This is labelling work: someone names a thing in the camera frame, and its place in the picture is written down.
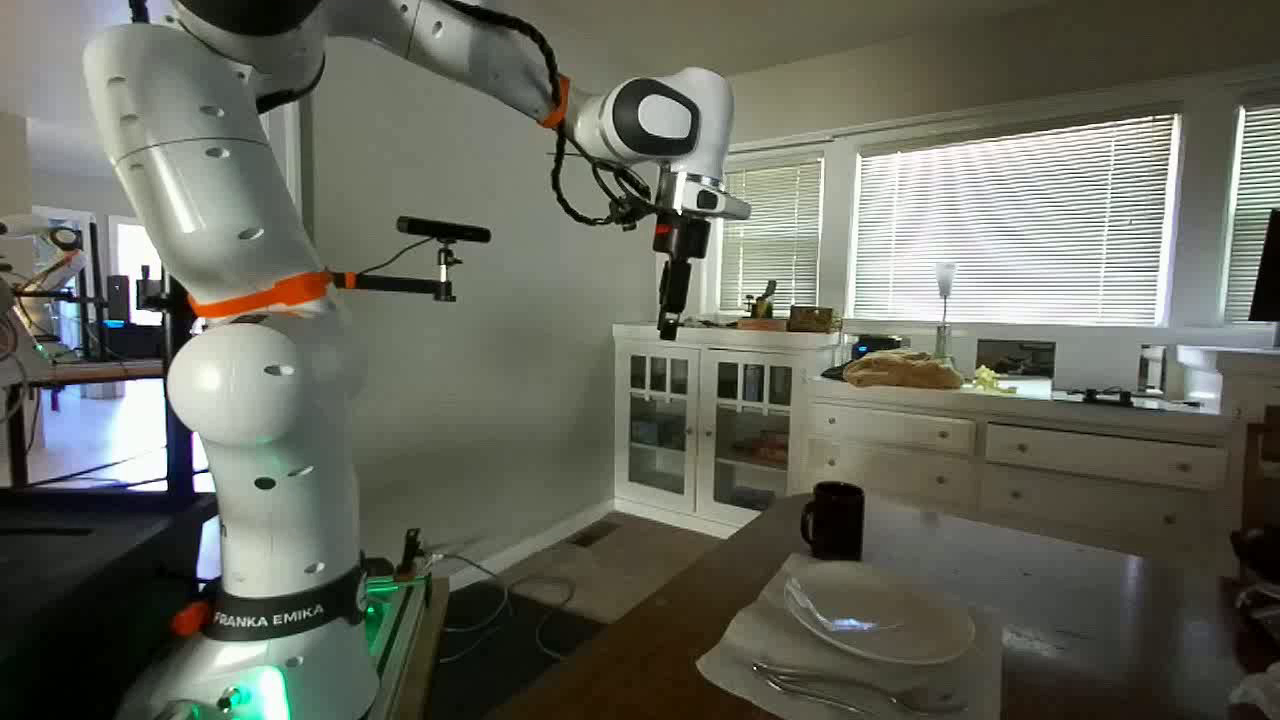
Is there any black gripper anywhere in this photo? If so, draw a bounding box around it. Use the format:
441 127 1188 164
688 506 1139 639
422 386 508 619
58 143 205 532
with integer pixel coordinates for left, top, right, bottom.
648 214 715 346

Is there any white cloth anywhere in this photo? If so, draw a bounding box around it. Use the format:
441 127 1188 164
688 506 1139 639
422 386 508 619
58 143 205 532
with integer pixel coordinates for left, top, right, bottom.
692 553 1007 720

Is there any robot base stand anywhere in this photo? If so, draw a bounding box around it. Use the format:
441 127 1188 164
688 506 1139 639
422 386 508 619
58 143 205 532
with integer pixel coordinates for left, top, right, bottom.
355 532 455 720

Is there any white glass-door cabinet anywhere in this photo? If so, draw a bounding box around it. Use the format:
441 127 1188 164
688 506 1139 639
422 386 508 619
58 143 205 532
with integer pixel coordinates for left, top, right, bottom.
610 322 855 546

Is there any small dark figurine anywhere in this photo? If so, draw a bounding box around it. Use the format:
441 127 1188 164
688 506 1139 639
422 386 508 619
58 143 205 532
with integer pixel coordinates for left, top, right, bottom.
741 275 783 332

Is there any narrow white window blind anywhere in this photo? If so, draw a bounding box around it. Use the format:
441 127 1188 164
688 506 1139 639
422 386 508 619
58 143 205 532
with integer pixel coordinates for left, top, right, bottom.
715 158 827 322

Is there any bread loaf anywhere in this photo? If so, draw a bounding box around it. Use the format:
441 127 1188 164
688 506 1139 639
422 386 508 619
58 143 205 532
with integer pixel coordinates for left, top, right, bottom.
839 349 969 394

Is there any black mug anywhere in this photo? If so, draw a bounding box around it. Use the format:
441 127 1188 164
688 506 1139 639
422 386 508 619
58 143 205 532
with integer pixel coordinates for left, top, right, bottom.
795 479 868 566

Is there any white drawer sideboard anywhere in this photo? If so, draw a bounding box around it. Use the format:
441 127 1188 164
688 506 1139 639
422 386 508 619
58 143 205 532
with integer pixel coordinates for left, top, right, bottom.
806 378 1236 580

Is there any wide white window blind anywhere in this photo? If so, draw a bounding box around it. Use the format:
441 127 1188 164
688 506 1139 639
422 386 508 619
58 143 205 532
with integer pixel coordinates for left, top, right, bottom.
851 114 1186 329

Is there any small dark framed screen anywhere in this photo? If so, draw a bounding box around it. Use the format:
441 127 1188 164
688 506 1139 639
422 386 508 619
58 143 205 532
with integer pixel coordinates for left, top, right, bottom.
972 338 1059 386

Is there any white plate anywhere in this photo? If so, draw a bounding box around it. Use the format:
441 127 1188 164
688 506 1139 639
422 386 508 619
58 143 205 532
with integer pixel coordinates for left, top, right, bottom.
782 560 980 674

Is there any dark floor mat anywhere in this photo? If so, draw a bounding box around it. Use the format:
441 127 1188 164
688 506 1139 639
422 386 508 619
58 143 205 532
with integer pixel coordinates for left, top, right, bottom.
434 584 610 720

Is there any silver fork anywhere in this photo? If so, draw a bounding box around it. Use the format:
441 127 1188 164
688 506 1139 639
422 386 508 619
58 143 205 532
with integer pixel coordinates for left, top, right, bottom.
752 662 972 716

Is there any dark monitor screen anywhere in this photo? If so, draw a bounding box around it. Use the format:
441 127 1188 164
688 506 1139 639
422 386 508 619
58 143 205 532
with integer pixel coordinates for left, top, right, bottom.
1247 208 1280 326

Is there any dark side table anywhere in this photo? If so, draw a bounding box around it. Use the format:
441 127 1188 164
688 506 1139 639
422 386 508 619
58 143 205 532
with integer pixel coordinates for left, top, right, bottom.
0 486 215 720

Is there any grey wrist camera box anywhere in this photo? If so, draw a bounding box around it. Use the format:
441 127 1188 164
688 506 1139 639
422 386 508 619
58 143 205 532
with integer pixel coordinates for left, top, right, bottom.
669 170 758 225

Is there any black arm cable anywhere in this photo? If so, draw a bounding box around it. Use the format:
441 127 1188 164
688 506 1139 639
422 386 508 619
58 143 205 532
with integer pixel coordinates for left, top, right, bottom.
436 0 658 234

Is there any black stereo camera bar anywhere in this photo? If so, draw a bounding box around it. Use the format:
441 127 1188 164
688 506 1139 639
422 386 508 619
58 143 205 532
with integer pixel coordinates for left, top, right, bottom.
391 214 495 247

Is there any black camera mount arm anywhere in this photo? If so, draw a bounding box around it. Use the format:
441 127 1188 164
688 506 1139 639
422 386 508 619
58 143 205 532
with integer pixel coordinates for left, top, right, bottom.
332 243 468 308

